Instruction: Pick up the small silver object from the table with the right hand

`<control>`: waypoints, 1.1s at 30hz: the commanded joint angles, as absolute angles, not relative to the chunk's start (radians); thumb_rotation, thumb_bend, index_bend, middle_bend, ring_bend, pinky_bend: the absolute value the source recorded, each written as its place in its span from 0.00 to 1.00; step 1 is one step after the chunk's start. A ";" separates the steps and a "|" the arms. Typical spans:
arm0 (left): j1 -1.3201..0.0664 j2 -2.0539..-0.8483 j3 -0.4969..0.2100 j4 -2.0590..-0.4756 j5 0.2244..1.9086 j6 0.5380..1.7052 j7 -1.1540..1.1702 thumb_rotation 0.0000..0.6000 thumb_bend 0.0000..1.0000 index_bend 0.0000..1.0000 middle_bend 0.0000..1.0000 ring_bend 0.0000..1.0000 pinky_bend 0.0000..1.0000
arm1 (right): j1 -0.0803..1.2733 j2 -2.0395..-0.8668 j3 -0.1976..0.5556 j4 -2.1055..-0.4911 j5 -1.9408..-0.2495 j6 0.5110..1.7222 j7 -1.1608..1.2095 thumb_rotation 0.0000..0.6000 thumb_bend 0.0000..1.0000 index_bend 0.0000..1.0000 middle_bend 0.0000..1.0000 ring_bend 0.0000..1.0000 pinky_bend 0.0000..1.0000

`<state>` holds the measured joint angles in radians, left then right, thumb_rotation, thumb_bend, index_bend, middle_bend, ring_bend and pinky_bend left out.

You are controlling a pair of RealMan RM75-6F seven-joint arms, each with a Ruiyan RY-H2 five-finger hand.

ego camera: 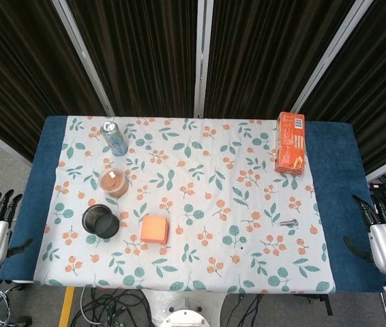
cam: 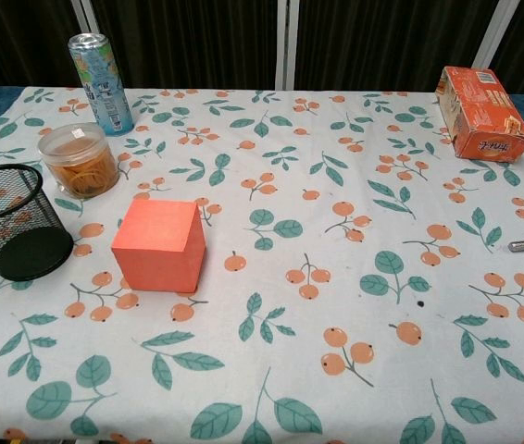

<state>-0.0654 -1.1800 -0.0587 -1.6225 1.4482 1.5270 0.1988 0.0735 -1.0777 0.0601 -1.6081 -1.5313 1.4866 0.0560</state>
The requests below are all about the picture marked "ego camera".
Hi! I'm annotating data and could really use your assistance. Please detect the floor cables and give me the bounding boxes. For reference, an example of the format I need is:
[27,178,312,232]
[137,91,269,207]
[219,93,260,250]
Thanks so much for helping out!
[68,287,333,327]

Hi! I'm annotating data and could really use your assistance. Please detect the silver drink can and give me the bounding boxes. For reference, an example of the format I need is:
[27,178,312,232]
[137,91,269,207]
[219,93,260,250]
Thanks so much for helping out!
[100,121,129,157]

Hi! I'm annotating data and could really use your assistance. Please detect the floral white tablecloth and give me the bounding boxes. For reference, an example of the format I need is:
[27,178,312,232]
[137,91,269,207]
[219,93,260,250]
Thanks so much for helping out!
[32,116,336,295]

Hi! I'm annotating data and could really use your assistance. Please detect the clear jar with brown contents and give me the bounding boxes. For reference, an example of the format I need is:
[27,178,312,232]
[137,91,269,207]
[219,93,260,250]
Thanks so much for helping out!
[98,168,129,200]

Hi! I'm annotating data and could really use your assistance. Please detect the black round tin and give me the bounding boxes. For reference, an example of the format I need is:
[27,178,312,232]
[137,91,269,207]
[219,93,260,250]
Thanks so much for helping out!
[81,204,121,240]

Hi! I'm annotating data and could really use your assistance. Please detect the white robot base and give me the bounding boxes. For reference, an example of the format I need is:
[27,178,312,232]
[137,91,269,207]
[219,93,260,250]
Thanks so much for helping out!
[144,288,228,327]

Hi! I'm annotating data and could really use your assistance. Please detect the orange foam cube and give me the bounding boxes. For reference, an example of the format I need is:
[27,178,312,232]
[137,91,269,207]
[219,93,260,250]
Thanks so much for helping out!
[140,215,170,245]

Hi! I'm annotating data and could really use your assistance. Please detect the metal stool ring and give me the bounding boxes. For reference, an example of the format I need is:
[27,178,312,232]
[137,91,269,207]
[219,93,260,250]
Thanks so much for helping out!
[0,284,32,327]

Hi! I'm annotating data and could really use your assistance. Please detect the blue table cover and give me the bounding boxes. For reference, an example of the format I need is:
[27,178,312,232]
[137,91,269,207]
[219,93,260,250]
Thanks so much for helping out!
[0,115,386,294]

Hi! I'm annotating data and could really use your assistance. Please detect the orange cardboard box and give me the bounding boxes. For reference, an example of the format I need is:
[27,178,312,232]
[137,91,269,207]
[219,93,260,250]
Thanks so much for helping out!
[274,111,307,176]

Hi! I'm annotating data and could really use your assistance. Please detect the black folding screen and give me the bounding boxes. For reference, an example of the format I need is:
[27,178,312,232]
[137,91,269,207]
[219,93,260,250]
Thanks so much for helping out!
[0,0,386,176]

